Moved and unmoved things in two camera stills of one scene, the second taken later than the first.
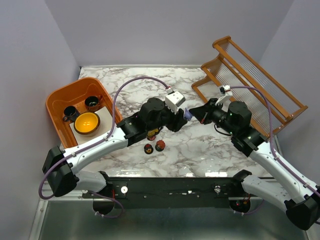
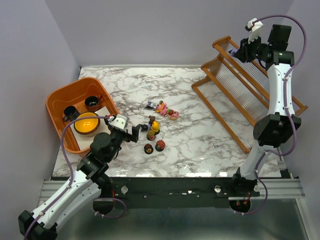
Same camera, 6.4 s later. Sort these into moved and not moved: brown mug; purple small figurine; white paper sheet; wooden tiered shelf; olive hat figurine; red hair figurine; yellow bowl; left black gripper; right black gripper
Moved: right black gripper; purple small figurine; left black gripper
Not moved: brown mug; white paper sheet; red hair figurine; olive hat figurine; yellow bowl; wooden tiered shelf
